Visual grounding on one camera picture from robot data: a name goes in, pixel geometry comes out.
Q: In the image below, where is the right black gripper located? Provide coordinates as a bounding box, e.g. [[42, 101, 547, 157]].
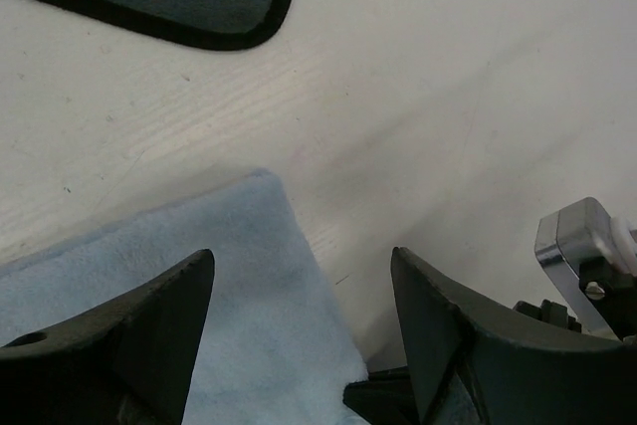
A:
[[342, 298, 583, 425]]

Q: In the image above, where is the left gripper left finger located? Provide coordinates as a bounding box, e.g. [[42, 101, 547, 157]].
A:
[[1, 250, 215, 424]]

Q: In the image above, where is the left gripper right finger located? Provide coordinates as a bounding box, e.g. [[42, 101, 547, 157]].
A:
[[390, 247, 636, 424]]

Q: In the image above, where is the light blue towel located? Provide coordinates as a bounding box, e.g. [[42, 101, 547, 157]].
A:
[[1, 170, 366, 424]]

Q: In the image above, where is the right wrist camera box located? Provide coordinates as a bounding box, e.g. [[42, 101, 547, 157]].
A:
[[534, 197, 636, 343]]

